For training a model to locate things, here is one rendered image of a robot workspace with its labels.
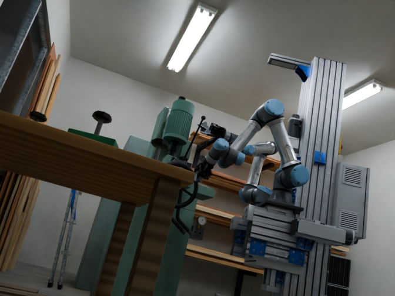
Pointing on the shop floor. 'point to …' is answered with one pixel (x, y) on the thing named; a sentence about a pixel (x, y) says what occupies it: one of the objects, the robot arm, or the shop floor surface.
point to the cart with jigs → (99, 189)
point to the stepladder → (66, 238)
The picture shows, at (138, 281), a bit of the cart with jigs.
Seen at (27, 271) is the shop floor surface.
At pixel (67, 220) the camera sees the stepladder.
